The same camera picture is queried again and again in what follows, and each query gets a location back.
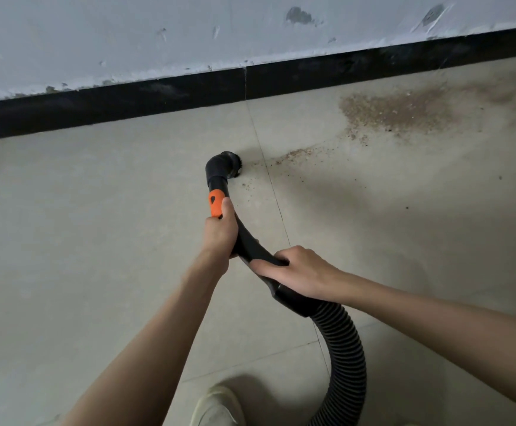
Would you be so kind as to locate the person's right hand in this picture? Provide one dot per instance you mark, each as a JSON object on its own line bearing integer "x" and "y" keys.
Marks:
{"x": 302, "y": 272}

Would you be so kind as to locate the person's left hand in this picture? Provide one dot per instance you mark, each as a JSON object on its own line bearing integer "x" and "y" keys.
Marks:
{"x": 220, "y": 237}

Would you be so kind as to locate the brown dirt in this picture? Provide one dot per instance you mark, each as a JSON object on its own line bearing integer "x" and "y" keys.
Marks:
{"x": 395, "y": 110}

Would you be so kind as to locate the person's left forearm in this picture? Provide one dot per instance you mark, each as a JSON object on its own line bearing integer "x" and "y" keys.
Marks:
{"x": 142, "y": 359}

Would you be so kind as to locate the person's right forearm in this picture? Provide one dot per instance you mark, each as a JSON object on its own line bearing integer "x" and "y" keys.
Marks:
{"x": 444, "y": 332}

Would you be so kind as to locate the person's left shoe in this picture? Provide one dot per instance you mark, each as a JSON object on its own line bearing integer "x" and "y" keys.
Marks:
{"x": 218, "y": 408}

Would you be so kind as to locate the black baseboard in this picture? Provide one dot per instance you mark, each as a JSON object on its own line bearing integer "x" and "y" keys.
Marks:
{"x": 107, "y": 104}

